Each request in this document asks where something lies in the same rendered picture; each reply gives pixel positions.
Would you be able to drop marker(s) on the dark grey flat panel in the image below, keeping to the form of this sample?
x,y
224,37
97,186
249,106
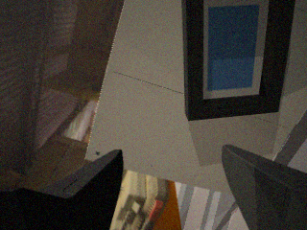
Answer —
x,y
141,108

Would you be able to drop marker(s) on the black picture frame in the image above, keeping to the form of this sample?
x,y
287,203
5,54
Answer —
x,y
235,54

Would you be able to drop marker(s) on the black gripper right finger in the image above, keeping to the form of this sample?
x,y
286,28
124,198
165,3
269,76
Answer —
x,y
270,196

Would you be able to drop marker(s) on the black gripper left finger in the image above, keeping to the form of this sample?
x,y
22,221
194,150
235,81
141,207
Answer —
x,y
83,200

